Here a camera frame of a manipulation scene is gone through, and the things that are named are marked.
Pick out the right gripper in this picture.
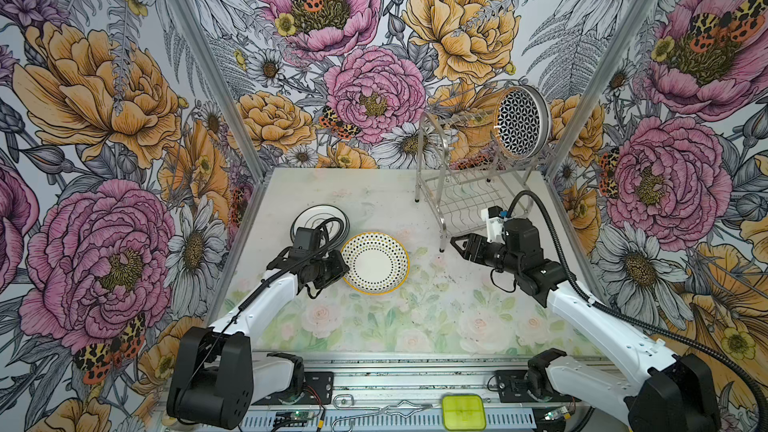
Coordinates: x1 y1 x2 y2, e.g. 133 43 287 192
450 232 523 275

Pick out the yellow patterned plate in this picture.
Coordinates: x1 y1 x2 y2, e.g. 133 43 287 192
341 232 410 296

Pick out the metal wire dish rack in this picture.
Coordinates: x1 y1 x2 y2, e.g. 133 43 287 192
414 111 541 251

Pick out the black geometric pattern plate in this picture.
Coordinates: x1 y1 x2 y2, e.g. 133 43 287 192
493 86 539 159

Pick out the large dark rimmed plate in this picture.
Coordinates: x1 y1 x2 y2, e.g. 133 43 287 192
527 86 552 156

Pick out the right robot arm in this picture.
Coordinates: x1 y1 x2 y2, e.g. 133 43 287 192
450 217 721 431

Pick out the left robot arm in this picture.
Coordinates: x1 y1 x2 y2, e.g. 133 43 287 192
166 217 349 430

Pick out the small circuit board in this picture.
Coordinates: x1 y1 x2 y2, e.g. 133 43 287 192
272 411 320 431

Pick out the green square button box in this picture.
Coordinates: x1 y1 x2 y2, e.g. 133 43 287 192
441 394 487 432

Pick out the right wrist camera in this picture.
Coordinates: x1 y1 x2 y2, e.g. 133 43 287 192
480 206 507 243

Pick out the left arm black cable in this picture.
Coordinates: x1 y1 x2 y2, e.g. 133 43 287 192
173 215 346 409

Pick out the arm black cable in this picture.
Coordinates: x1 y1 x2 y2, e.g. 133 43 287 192
506 189 768 432
173 215 346 409

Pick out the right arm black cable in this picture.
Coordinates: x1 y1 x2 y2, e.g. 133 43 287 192
506 189 768 432

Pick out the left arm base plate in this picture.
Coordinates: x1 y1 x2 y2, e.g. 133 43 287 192
271 371 335 405

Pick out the metal wire hook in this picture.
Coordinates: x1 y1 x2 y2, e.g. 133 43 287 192
330 395 434 431

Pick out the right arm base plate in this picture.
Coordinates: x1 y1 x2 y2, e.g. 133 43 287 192
492 370 533 403

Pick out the aluminium front rail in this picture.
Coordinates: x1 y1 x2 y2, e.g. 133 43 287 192
149 353 679 432

